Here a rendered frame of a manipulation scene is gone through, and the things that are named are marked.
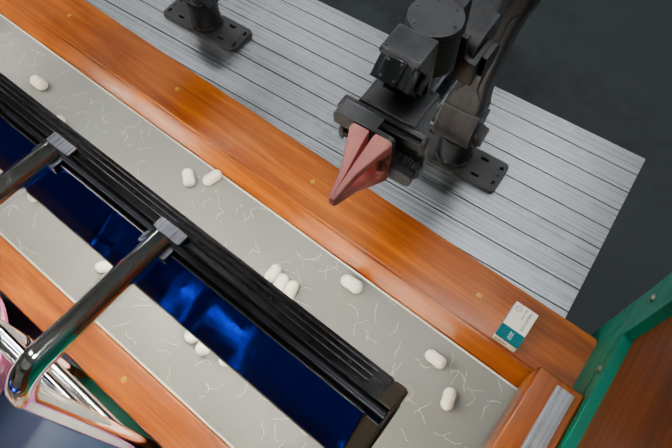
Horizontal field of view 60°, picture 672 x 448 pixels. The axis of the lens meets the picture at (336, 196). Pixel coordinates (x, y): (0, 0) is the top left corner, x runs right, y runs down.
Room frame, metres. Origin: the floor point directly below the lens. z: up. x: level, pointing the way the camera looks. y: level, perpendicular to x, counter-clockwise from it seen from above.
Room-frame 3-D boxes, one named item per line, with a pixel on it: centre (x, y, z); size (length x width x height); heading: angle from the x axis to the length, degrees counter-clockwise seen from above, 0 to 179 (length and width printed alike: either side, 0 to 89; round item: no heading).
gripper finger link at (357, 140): (0.32, -0.03, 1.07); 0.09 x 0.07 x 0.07; 145
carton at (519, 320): (0.25, -0.25, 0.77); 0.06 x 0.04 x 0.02; 142
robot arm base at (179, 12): (0.95, 0.28, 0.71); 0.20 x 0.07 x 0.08; 55
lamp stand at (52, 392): (0.21, 0.26, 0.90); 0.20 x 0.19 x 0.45; 52
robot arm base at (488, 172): (0.61, -0.22, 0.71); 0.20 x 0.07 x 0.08; 55
